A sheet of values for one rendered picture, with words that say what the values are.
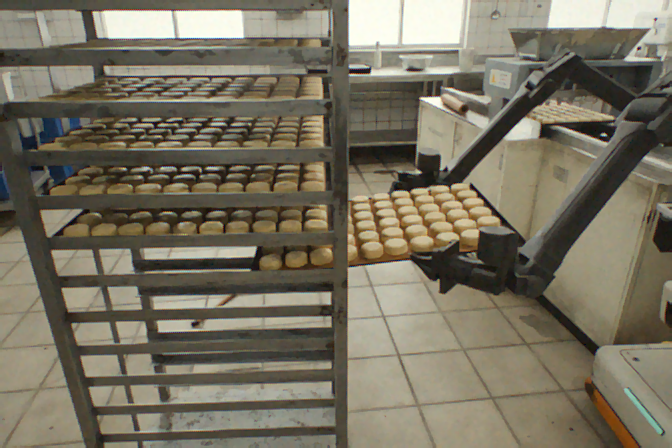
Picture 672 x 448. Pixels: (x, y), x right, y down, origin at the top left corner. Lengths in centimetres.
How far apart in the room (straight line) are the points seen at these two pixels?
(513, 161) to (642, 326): 90
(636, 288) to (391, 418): 107
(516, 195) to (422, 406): 116
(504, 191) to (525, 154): 20
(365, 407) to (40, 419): 123
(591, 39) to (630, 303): 119
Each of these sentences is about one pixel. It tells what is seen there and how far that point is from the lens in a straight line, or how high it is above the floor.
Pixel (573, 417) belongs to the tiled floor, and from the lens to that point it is 213.
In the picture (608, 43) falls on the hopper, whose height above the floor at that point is 125.
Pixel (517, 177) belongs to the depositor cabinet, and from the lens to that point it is 254.
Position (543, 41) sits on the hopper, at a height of 127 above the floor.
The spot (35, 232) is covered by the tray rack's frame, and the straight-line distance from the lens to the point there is 111.
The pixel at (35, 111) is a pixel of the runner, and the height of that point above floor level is 123.
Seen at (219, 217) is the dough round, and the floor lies 97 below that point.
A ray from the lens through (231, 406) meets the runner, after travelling 128.
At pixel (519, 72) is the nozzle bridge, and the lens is 240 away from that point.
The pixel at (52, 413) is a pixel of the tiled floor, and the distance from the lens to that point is 225.
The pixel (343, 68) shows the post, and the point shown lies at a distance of 88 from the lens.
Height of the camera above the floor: 139
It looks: 24 degrees down
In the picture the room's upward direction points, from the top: straight up
